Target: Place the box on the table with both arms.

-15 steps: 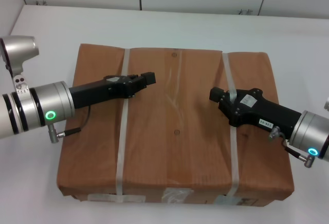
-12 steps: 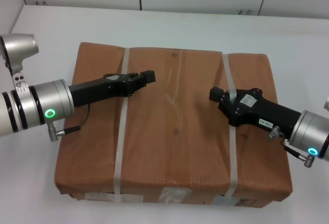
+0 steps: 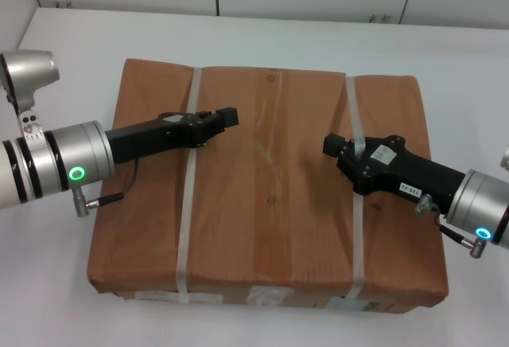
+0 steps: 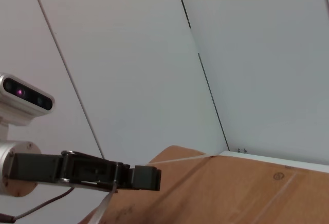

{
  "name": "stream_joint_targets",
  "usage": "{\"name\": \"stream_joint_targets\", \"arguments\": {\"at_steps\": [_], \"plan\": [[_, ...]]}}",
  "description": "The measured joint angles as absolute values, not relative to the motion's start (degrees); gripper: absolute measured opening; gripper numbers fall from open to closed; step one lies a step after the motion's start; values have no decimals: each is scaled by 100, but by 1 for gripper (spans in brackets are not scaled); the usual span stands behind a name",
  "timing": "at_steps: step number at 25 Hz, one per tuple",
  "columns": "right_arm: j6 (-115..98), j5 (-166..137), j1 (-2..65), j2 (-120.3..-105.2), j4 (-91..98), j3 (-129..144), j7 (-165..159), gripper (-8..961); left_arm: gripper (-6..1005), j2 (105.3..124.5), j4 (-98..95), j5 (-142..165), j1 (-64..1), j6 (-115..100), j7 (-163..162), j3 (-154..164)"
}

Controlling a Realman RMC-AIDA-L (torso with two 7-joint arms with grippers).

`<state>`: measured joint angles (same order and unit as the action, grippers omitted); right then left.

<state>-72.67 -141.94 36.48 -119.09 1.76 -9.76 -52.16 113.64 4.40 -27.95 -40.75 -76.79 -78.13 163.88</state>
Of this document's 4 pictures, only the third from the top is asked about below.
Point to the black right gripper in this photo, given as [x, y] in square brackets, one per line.
[413, 176]

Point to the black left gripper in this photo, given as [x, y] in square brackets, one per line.
[155, 140]

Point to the brown cardboard box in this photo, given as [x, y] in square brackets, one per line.
[274, 235]

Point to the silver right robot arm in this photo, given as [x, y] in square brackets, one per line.
[477, 200]

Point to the grey box label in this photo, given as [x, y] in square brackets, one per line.
[350, 304]

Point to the white paper box label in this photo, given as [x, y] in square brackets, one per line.
[175, 297]

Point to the clear tape patch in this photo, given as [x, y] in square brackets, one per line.
[270, 295]

